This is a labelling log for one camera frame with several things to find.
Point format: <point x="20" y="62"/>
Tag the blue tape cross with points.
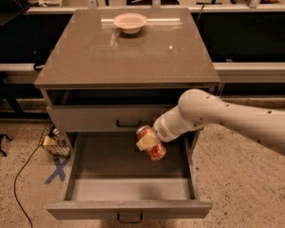
<point x="59" y="170"/>

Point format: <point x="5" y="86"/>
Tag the black stand legs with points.
<point x="0" y="141"/>

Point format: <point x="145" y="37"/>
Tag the red coke can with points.
<point x="158" y="151"/>

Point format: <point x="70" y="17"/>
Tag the white paper bowl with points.
<point x="130" y="23"/>

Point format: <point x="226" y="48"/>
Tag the grey drawer cabinet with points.
<point x="95" y="64"/>

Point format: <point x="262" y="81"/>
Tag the closed grey upper drawer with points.
<point x="104" y="118"/>

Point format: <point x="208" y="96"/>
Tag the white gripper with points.
<point x="161" y="129"/>

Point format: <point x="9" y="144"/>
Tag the wire basket with items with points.
<point x="54" y="143"/>

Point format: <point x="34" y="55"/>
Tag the open grey middle drawer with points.
<point x="110" y="178"/>

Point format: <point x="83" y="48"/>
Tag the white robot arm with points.
<point x="197" y="108"/>

